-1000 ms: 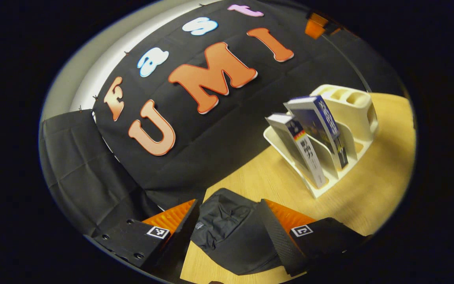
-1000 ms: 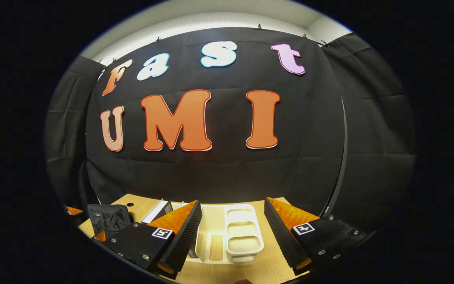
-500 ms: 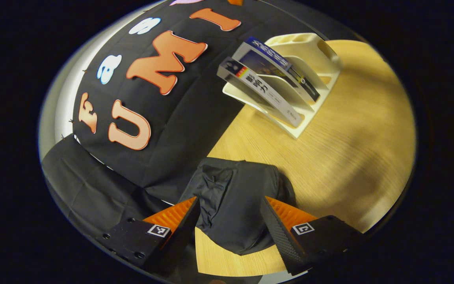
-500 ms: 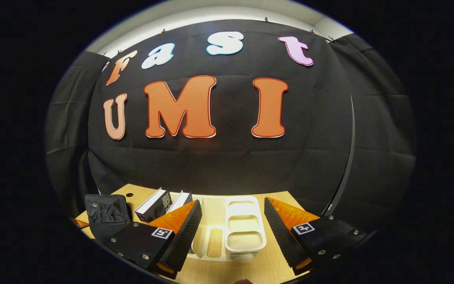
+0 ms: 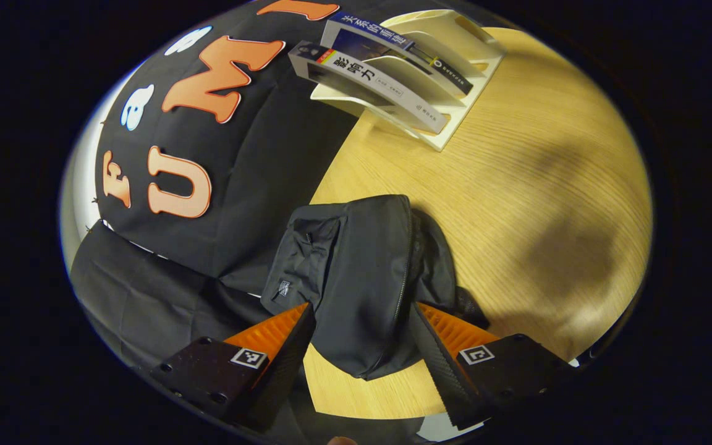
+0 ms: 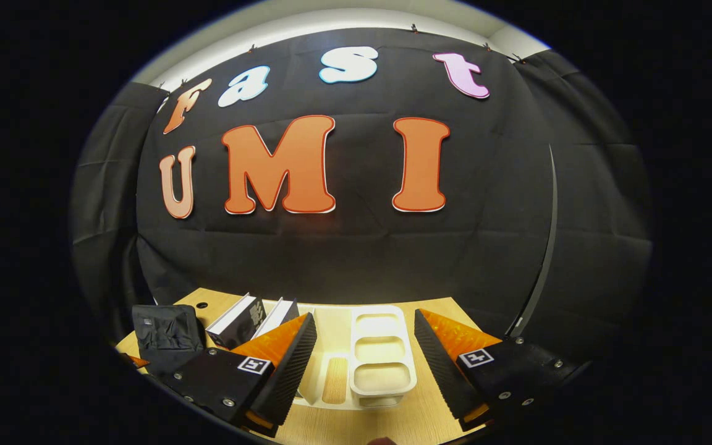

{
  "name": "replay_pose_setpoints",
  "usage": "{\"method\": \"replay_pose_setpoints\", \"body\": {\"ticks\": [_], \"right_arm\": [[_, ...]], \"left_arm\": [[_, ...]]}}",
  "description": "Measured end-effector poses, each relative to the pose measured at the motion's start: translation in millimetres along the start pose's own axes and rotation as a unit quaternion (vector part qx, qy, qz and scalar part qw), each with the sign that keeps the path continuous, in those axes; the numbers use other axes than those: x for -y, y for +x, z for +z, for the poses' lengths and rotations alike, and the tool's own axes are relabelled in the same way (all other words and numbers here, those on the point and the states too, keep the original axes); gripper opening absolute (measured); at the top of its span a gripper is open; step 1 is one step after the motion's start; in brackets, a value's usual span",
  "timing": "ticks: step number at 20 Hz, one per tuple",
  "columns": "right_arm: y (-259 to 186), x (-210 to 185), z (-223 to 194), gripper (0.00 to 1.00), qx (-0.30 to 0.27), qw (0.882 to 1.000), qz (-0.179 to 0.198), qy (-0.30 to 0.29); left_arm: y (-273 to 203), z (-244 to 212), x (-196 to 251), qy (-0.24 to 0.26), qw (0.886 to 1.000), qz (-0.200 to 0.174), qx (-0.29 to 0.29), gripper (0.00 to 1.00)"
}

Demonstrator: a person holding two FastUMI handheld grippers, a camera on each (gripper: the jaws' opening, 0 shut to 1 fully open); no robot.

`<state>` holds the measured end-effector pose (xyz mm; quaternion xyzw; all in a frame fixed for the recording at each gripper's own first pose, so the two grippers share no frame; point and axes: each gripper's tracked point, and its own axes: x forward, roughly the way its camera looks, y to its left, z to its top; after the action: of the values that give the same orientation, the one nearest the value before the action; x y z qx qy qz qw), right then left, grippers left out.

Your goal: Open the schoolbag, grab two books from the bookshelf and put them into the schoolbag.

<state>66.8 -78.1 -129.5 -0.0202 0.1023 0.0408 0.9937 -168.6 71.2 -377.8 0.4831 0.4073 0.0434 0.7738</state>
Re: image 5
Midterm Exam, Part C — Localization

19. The blue book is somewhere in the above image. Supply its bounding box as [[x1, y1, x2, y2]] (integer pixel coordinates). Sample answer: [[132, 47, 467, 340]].
[[320, 12, 475, 96]]

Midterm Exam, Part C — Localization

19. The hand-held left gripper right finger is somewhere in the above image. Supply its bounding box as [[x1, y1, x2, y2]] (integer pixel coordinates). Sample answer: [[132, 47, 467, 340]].
[[409, 302, 579, 431]]

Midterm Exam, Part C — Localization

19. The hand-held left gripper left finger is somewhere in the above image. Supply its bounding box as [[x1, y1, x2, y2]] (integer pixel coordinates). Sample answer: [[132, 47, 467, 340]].
[[149, 302, 317, 433]]

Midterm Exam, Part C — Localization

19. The white bookshelf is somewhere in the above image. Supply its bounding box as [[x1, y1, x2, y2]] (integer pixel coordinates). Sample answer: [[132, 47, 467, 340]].
[[310, 9, 508, 153]]

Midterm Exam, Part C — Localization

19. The black schoolbag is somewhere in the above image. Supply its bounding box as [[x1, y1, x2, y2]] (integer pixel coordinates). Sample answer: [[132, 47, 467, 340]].
[[260, 194, 490, 381]]

